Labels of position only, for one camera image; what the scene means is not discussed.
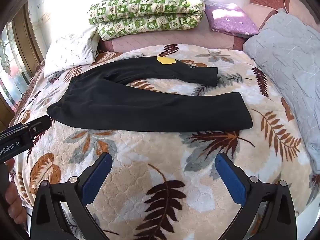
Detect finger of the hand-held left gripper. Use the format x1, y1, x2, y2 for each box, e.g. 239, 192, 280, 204
21, 115, 53, 138

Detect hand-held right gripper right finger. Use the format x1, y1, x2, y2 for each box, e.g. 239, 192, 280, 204
214, 152, 298, 240

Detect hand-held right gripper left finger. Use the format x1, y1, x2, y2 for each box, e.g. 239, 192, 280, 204
30, 152, 113, 240

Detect black pants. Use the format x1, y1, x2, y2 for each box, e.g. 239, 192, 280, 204
47, 56, 253, 133

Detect person's left hand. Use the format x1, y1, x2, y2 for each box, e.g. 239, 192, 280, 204
4, 160, 27, 225

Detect leaf print fleece blanket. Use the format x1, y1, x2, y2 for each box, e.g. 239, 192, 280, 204
9, 43, 320, 240

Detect wooden framed stained glass window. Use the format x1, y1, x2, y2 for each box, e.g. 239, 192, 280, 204
0, 5, 46, 130

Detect white printed pillow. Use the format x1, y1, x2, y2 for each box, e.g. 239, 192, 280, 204
43, 25, 99, 78

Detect grey quilted pillow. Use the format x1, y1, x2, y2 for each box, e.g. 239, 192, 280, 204
242, 11, 320, 174

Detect pink bed sheet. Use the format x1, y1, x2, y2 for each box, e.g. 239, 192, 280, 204
99, 17, 250, 53

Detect purple floral cushion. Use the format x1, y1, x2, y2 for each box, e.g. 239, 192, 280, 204
204, 0, 259, 39

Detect green patterned folded quilt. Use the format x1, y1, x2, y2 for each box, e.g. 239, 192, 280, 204
88, 0, 206, 42

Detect reddish padded headboard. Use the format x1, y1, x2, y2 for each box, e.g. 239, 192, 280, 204
234, 0, 302, 32

